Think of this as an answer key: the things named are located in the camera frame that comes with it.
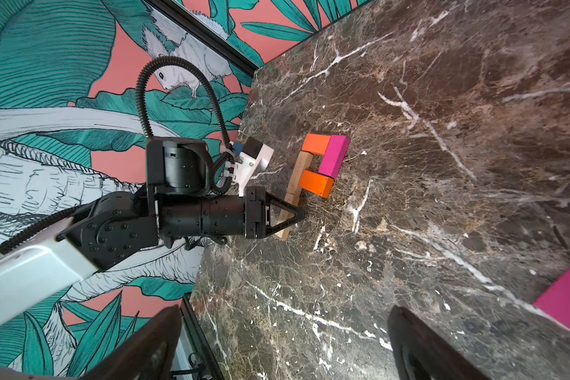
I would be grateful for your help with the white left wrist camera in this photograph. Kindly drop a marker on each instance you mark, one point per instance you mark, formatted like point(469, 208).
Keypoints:
point(254, 157)

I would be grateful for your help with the orange block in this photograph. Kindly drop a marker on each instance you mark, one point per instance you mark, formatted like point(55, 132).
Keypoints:
point(316, 144)
point(316, 183)

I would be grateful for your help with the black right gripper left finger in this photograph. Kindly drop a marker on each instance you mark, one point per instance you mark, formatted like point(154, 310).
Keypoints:
point(147, 354)

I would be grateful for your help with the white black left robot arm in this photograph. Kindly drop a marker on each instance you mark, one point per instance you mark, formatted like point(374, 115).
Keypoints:
point(186, 194)

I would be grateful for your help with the natural wood block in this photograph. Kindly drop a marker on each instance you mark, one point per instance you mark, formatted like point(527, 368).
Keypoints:
point(303, 163)
point(283, 234)

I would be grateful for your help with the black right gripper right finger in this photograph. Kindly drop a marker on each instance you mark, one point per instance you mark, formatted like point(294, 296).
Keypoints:
point(420, 353)

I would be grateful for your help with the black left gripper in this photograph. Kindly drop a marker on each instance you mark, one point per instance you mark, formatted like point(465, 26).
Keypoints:
point(286, 212)

